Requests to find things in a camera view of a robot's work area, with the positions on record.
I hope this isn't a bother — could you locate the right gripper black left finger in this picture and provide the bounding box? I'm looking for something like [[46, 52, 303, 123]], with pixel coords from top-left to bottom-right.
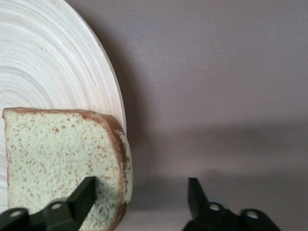
[[0, 176, 96, 231]]

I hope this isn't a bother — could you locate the round wooden plate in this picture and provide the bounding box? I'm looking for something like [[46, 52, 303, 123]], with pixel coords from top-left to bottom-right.
[[0, 0, 128, 210]]

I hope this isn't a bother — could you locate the brown table cover mat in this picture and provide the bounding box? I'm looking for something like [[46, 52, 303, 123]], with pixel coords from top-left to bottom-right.
[[64, 0, 308, 231]]

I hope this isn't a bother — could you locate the speckled bread slice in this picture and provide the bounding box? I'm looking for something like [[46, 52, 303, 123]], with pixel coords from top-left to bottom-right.
[[79, 109, 133, 228], [1, 107, 121, 231]]

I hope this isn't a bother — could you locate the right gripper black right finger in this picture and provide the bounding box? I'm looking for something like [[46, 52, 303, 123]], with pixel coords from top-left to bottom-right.
[[181, 177, 282, 231]]

